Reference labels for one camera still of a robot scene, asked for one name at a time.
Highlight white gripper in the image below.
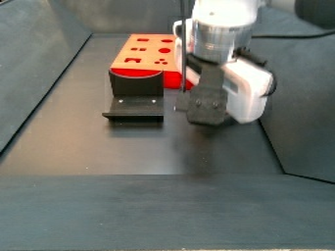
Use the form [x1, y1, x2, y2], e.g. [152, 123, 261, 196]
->
[172, 19, 273, 125]

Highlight red shape-hole block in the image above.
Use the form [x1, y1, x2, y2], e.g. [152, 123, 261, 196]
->
[109, 33, 181, 89]

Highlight black curved peg holder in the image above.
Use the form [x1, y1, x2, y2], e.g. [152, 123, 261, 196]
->
[101, 70, 164, 121]

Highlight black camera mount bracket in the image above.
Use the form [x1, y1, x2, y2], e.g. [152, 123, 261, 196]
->
[173, 47, 268, 126]

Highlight black cable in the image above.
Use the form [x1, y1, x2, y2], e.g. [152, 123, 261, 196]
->
[251, 28, 335, 39]

